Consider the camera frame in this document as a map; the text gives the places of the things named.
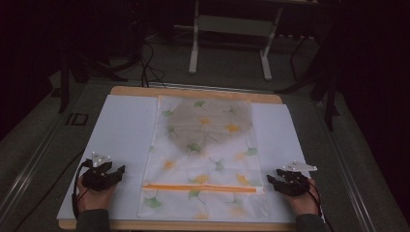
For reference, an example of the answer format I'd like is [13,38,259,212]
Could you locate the white board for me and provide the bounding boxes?
[56,94,325,224]

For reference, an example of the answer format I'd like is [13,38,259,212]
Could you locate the black floor cable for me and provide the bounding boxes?
[12,150,85,232]

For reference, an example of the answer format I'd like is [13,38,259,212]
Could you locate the black metal stand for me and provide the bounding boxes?
[57,51,130,114]
[276,30,343,132]

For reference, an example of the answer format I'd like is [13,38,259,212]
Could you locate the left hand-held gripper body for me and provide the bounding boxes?
[81,151,114,192]

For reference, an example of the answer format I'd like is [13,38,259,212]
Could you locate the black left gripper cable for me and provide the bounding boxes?
[71,159,95,220]

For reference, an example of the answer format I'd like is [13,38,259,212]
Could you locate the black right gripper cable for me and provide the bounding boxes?
[304,179,323,218]

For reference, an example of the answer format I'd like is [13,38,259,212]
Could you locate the metal floor rail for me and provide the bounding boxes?
[312,99,379,232]
[0,109,75,216]

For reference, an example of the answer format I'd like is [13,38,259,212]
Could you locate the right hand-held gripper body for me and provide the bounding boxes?
[276,159,318,198]

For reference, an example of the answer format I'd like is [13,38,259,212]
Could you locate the black floor cables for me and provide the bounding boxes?
[137,41,168,89]

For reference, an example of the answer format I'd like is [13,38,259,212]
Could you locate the leaf print mesh laundry bag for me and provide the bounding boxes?
[136,95,271,221]

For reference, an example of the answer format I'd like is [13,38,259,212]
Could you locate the white metal stand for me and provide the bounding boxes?
[188,0,285,82]

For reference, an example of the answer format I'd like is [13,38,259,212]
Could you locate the black floor bracket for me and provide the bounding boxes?
[65,112,89,127]

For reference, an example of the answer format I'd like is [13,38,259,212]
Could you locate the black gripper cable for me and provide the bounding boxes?
[71,159,95,220]
[304,179,323,218]

